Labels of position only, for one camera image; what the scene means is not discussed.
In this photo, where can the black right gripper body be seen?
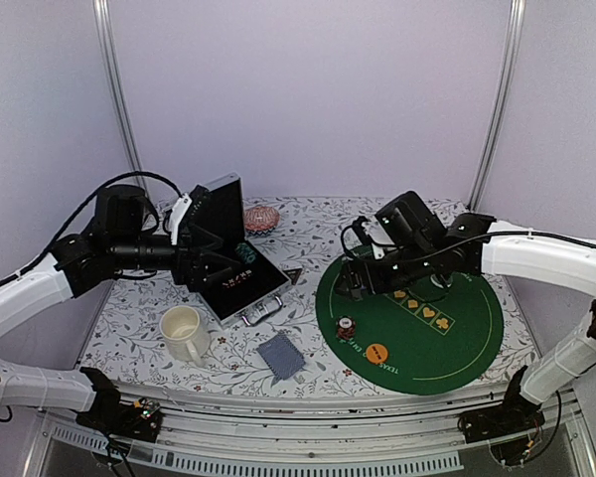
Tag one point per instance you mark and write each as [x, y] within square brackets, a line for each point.
[412, 265]

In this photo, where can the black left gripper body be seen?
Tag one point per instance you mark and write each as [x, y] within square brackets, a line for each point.
[183, 271]

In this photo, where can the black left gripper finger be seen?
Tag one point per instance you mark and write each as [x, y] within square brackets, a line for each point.
[211, 268]
[194, 235]

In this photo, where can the red black poker chip stack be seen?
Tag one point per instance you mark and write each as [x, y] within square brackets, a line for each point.
[346, 328]

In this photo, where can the orange big blind button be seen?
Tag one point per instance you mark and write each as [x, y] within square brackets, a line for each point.
[376, 353]

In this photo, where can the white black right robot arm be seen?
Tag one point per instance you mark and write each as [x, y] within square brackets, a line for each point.
[420, 246]

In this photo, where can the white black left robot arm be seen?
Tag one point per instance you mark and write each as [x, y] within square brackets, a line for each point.
[114, 242]

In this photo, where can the rear poker chip stack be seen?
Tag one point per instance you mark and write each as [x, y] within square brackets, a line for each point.
[246, 254]

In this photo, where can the clear glass dealer button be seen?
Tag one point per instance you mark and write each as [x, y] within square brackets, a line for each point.
[441, 281]

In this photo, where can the green round poker mat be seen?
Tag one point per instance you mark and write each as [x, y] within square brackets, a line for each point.
[438, 341]

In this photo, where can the cream ceramic mug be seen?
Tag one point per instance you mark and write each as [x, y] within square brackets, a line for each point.
[186, 336]

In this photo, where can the white floral tablecloth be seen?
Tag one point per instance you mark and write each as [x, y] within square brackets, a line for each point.
[127, 346]

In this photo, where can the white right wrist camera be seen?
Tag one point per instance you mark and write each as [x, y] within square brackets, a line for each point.
[372, 235]

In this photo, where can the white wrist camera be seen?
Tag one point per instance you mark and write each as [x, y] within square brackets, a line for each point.
[177, 215]
[372, 235]

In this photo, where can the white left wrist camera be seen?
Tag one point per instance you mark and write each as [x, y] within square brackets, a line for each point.
[177, 215]

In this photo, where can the aluminium frame rail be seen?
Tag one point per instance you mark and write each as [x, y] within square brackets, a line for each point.
[394, 435]

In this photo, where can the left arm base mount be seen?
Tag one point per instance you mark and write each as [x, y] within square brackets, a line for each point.
[140, 420]

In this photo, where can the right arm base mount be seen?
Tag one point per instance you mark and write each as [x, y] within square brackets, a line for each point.
[506, 418]

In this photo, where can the left aluminium post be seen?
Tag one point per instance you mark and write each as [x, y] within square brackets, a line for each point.
[104, 30]

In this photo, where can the aluminium post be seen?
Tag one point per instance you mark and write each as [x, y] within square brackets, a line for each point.
[509, 61]
[104, 30]

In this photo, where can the right aluminium post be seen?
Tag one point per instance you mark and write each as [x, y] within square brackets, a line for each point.
[509, 61]

